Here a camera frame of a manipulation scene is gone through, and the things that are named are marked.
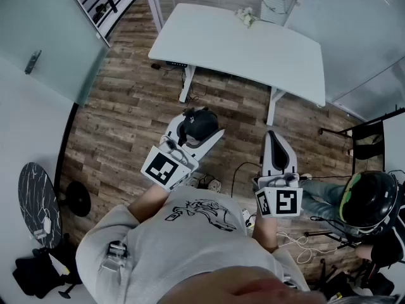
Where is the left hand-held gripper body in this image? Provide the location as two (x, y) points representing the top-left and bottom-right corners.
(140, 134), (200, 192)

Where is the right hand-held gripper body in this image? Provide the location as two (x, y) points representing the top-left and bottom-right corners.
(252, 172), (303, 217)

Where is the person's right forearm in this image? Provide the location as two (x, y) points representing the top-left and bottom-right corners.
(251, 213), (279, 253)

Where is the person's left forearm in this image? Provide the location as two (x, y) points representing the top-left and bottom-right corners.
(128, 182), (171, 224)

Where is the white socket strip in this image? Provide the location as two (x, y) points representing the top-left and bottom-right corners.
(242, 209), (256, 229)

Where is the white table leg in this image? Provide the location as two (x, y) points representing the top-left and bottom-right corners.
(265, 86), (287, 126)
(178, 65), (197, 103)

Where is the grey printed t-shirt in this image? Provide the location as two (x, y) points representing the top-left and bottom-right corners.
(75, 185), (311, 304)

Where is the black helmet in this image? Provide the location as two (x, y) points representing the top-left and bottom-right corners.
(341, 169), (399, 237)

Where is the round black table base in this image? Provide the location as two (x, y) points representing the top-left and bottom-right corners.
(65, 180), (92, 218)

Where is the person's chin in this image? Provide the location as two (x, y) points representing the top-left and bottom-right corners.
(156, 266), (327, 304)

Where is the black tripod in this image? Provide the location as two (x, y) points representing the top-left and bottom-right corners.
(303, 229), (396, 300)

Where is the round black marble side table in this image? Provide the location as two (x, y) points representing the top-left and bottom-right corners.
(18, 161), (63, 250)

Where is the white flower sprig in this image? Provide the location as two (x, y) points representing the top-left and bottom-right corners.
(235, 6), (263, 28)

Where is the black bag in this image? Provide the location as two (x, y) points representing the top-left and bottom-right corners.
(12, 247), (83, 299)

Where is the white cable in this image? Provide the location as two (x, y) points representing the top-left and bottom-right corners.
(277, 231), (339, 264)

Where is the black chest strap buckle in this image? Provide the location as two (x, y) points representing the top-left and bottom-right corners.
(107, 239), (129, 259)

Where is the metal door handle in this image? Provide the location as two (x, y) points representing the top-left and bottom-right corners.
(25, 49), (42, 75)

